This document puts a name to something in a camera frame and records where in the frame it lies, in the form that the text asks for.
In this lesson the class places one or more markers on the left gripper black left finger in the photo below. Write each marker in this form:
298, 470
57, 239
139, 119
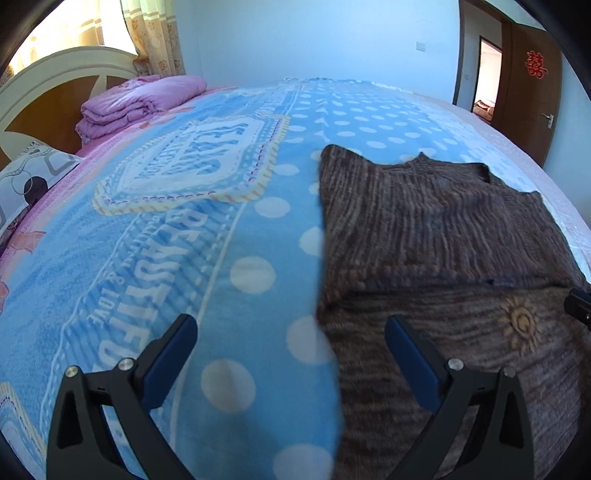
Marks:
80, 443

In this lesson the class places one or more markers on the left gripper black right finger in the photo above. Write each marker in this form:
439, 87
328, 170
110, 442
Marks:
500, 442

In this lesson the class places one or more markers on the brown knitted sweater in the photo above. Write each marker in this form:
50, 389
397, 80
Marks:
480, 268

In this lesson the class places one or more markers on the brown wooden door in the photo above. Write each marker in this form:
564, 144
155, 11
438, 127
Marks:
521, 98

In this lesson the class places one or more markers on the red paper door decoration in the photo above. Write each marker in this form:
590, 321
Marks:
534, 64

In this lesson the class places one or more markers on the blue polka dot bed blanket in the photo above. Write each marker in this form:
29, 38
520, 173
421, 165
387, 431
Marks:
212, 209

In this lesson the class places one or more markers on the grey patterned pillow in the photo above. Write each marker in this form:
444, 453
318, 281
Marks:
30, 176

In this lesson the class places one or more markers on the folded pink quilt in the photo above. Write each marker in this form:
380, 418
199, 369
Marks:
134, 100

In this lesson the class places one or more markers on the cream wooden headboard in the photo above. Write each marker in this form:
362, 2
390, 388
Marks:
43, 101

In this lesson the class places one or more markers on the yellow patterned curtain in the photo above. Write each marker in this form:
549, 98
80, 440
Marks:
146, 29

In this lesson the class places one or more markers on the silver door handle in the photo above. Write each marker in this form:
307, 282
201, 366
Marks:
550, 120

